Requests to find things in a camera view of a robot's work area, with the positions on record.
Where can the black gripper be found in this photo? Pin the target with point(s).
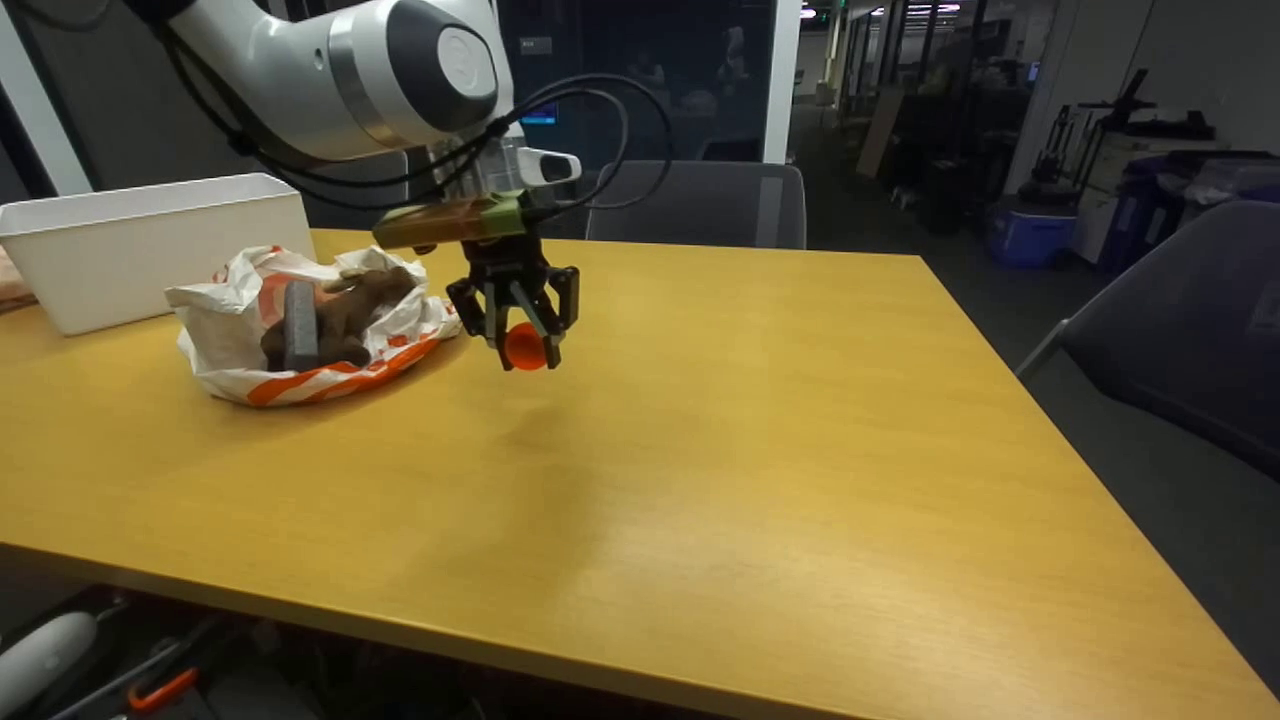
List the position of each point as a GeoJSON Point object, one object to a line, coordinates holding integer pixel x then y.
{"type": "Point", "coordinates": [512, 274]}

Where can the yellow container orange lid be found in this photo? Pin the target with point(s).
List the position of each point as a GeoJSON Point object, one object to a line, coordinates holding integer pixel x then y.
{"type": "Point", "coordinates": [527, 348]}

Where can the brown plush toy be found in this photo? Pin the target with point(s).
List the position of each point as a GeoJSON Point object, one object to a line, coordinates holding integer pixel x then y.
{"type": "Point", "coordinates": [361, 307]}

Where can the dark grey eraser block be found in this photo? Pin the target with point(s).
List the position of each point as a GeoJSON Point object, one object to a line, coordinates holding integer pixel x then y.
{"type": "Point", "coordinates": [300, 320]}

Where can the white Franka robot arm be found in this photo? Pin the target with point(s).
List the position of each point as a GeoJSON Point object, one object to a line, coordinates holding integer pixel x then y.
{"type": "Point", "coordinates": [335, 66]}

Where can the white orange plastic bag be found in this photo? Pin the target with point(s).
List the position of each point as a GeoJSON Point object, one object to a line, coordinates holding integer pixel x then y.
{"type": "Point", "coordinates": [213, 320]}

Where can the white plastic box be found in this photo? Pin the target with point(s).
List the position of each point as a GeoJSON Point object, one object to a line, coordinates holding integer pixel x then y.
{"type": "Point", "coordinates": [135, 245]}

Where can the blue bin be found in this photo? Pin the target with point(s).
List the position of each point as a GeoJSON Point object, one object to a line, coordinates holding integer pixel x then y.
{"type": "Point", "coordinates": [1033, 237]}

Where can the white rounded device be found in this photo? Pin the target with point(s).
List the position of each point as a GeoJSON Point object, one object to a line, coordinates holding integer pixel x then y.
{"type": "Point", "coordinates": [41, 663]}

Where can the grey office chair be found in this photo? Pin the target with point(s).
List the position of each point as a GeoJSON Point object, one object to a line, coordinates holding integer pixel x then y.
{"type": "Point", "coordinates": [1173, 334]}

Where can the wooden camera mount plate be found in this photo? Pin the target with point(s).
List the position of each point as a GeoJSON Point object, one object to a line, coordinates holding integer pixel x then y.
{"type": "Point", "coordinates": [424, 227]}

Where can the white window frame post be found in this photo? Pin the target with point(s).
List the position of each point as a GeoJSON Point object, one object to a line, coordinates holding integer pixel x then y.
{"type": "Point", "coordinates": [781, 82]}

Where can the white slanted frame post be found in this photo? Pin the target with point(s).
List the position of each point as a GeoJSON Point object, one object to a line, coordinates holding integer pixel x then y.
{"type": "Point", "coordinates": [41, 107]}

